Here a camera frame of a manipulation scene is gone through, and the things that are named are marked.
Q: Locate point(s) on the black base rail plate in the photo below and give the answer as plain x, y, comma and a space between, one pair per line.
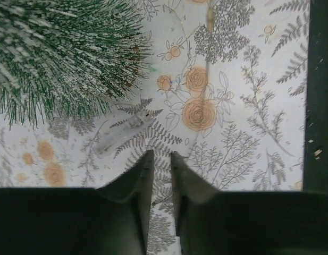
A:
315, 177

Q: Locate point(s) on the small frosted christmas tree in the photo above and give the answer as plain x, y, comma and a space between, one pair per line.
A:
69, 58

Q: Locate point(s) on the clear plastic tube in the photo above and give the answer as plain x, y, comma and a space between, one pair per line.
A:
128, 129

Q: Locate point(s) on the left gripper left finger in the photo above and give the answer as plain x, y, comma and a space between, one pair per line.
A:
113, 219

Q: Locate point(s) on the floral patterned mat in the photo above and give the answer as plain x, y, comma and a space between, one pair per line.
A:
226, 86

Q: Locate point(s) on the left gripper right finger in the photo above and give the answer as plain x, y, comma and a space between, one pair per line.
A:
210, 221

